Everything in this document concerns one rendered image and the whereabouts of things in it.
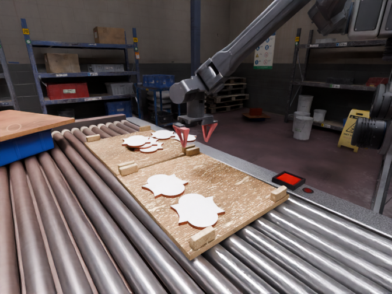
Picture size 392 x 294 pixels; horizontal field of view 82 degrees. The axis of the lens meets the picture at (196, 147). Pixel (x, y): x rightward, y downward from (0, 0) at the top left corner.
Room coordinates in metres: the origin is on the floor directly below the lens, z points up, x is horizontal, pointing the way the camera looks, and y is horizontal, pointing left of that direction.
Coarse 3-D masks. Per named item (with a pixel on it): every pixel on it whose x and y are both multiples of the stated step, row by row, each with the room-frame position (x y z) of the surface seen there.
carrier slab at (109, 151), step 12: (144, 132) 1.14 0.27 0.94; (96, 144) 0.96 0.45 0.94; (108, 144) 0.96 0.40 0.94; (120, 144) 0.96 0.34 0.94; (168, 144) 0.96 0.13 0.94; (180, 144) 0.96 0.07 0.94; (96, 156) 0.84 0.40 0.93; (108, 156) 0.82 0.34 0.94; (120, 156) 0.82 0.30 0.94; (132, 156) 0.82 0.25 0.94; (144, 156) 0.82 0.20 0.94; (156, 156) 0.82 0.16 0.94; (168, 156) 0.82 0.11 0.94; (180, 156) 0.83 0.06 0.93; (108, 168) 0.73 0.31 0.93
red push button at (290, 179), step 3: (282, 174) 0.68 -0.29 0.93; (285, 174) 0.68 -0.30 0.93; (288, 174) 0.68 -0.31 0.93; (279, 177) 0.66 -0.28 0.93; (282, 177) 0.66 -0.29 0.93; (285, 177) 0.66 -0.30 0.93; (288, 177) 0.66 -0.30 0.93; (291, 177) 0.66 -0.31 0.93; (294, 177) 0.66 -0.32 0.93; (282, 180) 0.64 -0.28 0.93; (285, 180) 0.64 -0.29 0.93; (288, 180) 0.64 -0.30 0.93; (291, 180) 0.64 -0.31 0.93; (294, 180) 0.64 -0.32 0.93; (297, 180) 0.64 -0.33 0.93; (291, 183) 0.62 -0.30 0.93; (294, 183) 0.62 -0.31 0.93
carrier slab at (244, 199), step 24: (144, 168) 0.71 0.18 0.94; (168, 168) 0.71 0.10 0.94; (192, 168) 0.71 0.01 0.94; (216, 168) 0.71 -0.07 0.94; (144, 192) 0.55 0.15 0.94; (192, 192) 0.55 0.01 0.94; (216, 192) 0.55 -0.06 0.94; (240, 192) 0.55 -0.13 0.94; (264, 192) 0.55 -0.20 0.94; (168, 216) 0.45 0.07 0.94; (240, 216) 0.45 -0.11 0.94; (216, 240) 0.37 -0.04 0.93
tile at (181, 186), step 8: (152, 176) 0.63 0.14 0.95; (160, 176) 0.63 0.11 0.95; (168, 176) 0.63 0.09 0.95; (152, 184) 0.58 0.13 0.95; (160, 184) 0.58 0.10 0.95; (168, 184) 0.58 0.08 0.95; (176, 184) 0.58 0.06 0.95; (184, 184) 0.59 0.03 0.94; (152, 192) 0.55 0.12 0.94; (160, 192) 0.54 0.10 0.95; (168, 192) 0.54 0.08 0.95; (176, 192) 0.54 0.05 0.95
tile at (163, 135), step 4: (152, 132) 1.10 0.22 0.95; (156, 132) 1.10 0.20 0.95; (160, 132) 1.10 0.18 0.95; (164, 132) 1.10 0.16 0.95; (168, 132) 1.10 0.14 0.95; (172, 132) 1.10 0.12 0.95; (152, 136) 1.04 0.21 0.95; (156, 136) 1.04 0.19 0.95; (160, 136) 1.04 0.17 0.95; (164, 136) 1.04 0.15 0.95; (168, 136) 1.04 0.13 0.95; (172, 136) 1.05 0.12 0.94
